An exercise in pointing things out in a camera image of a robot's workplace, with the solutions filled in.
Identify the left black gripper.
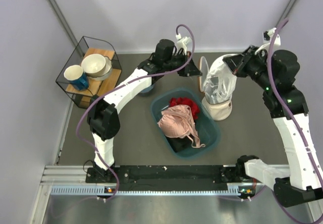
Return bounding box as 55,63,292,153
163,51,202,77

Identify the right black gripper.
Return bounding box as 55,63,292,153
223,45,276,90

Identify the clear plastic bag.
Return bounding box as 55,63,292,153
202,54,237,104

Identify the cream cylindrical laundry bag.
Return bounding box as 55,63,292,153
199,56,232,121

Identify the pink bra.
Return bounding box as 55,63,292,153
157,104,206,148

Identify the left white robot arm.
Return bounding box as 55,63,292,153
87,36,201,182

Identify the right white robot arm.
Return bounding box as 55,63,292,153
223,46,322,207

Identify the red garment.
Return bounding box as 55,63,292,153
169,97,200,121

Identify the blue bowl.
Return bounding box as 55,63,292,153
139,84,154,94

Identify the teal plastic basin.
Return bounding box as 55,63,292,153
150,87,221,159

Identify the black garment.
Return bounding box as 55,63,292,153
168,137,195,153

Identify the cream ceramic bowl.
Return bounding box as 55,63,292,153
81,54,106,77

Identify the blue mug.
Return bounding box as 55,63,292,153
64,65,89,91

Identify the black wire rack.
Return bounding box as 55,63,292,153
56,36,122,108

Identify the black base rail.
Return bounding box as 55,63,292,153
86,165,260,191

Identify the grey cable duct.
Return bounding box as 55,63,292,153
50,185,255,196

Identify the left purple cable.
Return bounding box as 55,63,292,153
75,24,195,201

